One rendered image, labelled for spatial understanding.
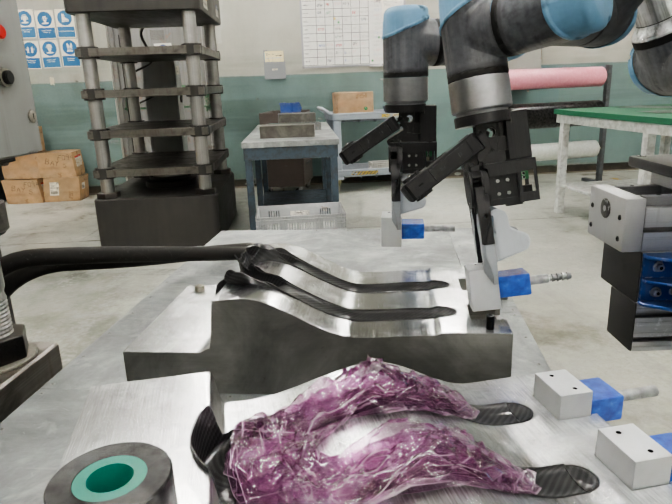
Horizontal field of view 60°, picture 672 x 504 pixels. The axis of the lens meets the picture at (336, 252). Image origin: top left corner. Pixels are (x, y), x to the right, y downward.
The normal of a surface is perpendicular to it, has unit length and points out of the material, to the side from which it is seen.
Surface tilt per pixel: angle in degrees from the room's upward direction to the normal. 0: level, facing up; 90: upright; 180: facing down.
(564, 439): 0
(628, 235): 90
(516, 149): 82
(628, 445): 0
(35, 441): 0
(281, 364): 90
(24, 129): 90
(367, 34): 90
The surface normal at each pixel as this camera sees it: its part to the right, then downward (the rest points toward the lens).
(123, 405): -0.04, -0.96
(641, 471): 0.20, 0.27
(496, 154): -0.11, 0.14
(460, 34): -0.69, 0.20
